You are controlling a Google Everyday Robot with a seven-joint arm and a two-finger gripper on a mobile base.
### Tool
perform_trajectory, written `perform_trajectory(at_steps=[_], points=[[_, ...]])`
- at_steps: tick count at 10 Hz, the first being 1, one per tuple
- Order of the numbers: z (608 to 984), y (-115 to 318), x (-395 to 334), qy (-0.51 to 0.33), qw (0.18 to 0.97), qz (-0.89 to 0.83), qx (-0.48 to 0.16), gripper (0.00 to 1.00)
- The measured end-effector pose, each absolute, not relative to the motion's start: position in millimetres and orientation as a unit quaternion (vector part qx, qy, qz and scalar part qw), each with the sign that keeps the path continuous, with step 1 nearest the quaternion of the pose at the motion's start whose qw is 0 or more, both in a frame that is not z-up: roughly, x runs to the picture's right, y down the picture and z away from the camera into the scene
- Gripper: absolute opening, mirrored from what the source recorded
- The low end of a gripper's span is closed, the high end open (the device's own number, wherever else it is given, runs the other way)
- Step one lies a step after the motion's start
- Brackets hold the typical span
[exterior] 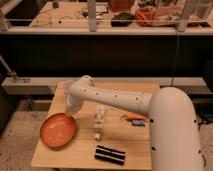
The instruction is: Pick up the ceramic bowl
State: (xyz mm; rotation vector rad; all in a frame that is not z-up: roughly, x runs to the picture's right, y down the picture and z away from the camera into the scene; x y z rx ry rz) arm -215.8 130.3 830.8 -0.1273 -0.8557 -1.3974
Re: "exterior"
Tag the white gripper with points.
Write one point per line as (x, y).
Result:
(73, 105)

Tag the orange ceramic bowl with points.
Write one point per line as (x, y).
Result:
(58, 130)

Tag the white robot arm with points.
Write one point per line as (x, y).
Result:
(174, 136)

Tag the clear plastic cup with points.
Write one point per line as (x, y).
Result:
(68, 86)

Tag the white plastic block toy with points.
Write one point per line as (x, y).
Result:
(99, 122)

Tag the light wooden table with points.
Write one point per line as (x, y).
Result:
(118, 134)

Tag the small blue black box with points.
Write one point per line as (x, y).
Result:
(138, 123)

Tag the black white striped cloth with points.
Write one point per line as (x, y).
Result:
(110, 155)

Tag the black bag on shelf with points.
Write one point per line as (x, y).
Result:
(122, 19)

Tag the orange plastic crate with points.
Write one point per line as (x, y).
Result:
(153, 18)

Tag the metal clamp bracket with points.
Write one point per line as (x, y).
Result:
(17, 79)

